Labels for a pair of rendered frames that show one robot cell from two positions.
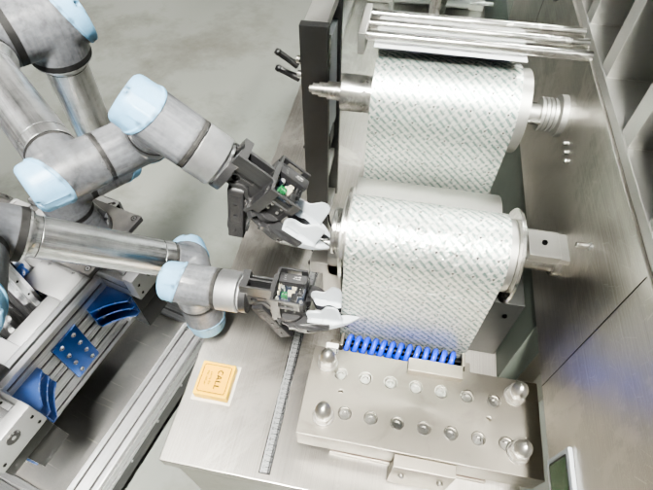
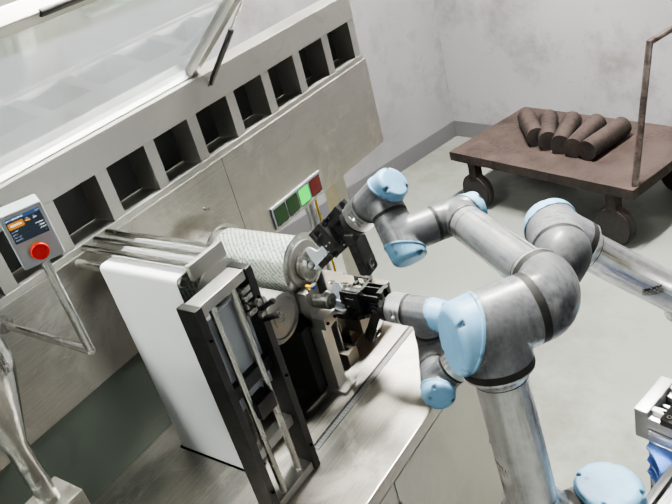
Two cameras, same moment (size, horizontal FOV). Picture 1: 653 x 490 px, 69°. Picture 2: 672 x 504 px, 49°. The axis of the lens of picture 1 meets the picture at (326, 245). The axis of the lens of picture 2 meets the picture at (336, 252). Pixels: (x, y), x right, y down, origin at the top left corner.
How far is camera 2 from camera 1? 1.94 m
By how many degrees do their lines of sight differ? 94
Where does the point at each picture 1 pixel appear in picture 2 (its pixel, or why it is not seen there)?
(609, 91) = (136, 207)
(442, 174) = not seen: hidden behind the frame
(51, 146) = (456, 202)
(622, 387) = (250, 171)
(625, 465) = (268, 166)
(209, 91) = not seen: outside the picture
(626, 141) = (167, 185)
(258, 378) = (412, 354)
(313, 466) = not seen: hidden behind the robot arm
